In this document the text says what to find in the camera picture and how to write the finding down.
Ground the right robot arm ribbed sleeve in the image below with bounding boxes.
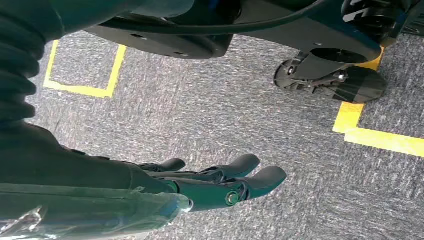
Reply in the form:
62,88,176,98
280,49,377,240
0,0,65,125

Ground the yellow floor tape marking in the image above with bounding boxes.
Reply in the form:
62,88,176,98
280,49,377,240
332,46,424,158
43,39,127,99

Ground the clear plastic guard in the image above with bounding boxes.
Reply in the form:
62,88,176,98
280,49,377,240
0,183,193,240

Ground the black robot mobile base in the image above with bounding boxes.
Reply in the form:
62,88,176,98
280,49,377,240
49,0,424,82

